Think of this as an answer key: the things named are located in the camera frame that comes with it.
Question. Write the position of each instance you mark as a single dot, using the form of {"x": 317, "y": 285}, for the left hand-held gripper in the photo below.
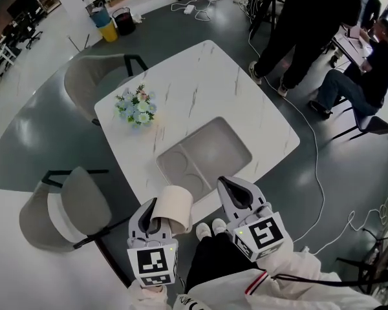
{"x": 152, "y": 263}

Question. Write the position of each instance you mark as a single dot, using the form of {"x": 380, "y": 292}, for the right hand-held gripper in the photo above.
{"x": 265, "y": 234}

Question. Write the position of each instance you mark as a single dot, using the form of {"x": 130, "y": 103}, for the cream cup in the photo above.
{"x": 176, "y": 205}

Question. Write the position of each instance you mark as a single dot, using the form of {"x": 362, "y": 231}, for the grey divided tray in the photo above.
{"x": 213, "y": 150}

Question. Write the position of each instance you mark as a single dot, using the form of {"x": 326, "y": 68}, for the person's right forearm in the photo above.
{"x": 287, "y": 257}

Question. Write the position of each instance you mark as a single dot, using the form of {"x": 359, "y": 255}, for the person's left forearm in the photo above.
{"x": 148, "y": 297}

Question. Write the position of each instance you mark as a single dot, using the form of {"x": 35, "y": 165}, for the person's right white shoe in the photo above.
{"x": 219, "y": 226}

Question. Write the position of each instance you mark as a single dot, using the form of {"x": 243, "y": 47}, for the person's white shoe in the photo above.
{"x": 203, "y": 230}
{"x": 219, "y": 226}

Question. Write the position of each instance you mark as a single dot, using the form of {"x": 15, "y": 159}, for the person's left white shoe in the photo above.
{"x": 203, "y": 230}

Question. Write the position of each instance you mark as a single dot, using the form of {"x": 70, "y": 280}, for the person's black trousers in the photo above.
{"x": 213, "y": 257}

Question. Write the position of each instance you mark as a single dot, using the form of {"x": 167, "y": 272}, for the grey upholstered chair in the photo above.
{"x": 84, "y": 79}
{"x": 77, "y": 205}

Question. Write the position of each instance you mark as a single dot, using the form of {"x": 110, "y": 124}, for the white power strip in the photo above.
{"x": 306, "y": 250}
{"x": 189, "y": 10}

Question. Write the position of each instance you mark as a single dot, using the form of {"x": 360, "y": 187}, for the person's white jacket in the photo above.
{"x": 262, "y": 289}

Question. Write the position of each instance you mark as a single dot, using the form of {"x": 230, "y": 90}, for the potted blue and white flowers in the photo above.
{"x": 135, "y": 108}

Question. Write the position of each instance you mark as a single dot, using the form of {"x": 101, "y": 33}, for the dark grey chair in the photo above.
{"x": 378, "y": 124}

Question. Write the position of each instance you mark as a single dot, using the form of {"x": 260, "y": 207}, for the open laptop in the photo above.
{"x": 355, "y": 35}

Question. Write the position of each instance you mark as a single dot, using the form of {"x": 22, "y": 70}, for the yellow waste bin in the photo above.
{"x": 109, "y": 31}

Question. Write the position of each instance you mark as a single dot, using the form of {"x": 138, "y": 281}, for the black waste bin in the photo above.
{"x": 124, "y": 21}

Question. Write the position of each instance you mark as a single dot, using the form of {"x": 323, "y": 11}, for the blue waste bin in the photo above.
{"x": 101, "y": 16}

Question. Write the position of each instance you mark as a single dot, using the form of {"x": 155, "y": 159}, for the black office chair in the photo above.
{"x": 30, "y": 34}

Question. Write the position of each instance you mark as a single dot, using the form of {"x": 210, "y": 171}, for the white office desk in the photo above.
{"x": 0, "y": 57}

